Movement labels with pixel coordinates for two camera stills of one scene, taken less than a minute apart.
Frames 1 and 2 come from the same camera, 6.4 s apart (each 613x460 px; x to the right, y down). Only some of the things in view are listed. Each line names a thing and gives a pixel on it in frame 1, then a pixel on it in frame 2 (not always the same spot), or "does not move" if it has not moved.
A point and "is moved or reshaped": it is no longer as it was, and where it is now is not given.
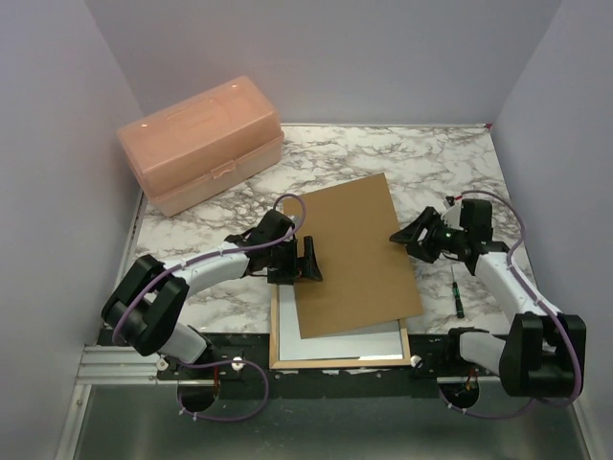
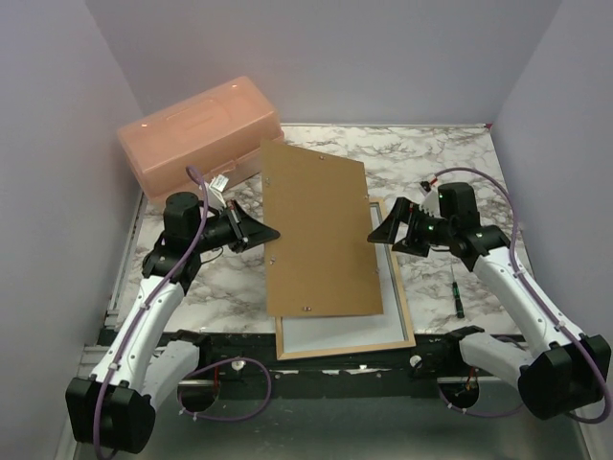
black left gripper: (301, 267) -> (247, 230)
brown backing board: (358, 254) is moved or reshaped
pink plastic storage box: (196, 148) does not move
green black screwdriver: (459, 306) does not move
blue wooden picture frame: (275, 361) -> (303, 336)
